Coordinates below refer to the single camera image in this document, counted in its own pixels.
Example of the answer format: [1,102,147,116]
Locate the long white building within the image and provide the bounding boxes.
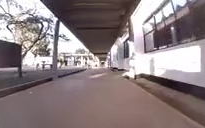
[108,0,205,91]

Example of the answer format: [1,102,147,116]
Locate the reddish-brown paved path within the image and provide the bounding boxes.
[0,67,205,128]

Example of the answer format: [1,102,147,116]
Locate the concrete kerb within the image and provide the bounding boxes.
[0,68,88,102]

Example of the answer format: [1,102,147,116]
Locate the brown walkway canopy roof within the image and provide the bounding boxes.
[39,0,142,58]

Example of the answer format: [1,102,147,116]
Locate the dark board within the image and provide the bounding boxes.
[0,37,23,73]

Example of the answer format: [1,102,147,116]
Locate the dark grass ground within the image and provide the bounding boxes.
[0,66,86,93]

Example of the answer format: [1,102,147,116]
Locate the grey canopy pole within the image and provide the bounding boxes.
[52,18,61,81]

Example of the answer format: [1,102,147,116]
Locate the distant low buildings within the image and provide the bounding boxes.
[23,52,101,70]

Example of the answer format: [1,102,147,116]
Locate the bare branching tree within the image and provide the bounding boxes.
[0,0,71,78]

